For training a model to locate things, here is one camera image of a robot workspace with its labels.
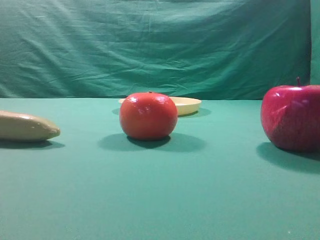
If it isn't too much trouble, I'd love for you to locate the yellow plate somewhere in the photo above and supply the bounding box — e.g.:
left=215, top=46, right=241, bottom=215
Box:
left=118, top=92, right=202, bottom=118

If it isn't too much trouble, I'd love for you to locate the red apple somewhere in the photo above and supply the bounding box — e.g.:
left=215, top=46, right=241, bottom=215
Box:
left=260, top=77, right=320, bottom=153

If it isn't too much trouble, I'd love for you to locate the green backdrop cloth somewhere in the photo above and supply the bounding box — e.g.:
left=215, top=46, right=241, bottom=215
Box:
left=0, top=0, right=320, bottom=100

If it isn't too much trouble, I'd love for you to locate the pale yellow banana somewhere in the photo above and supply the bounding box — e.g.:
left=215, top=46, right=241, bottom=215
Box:
left=0, top=110, right=61, bottom=142

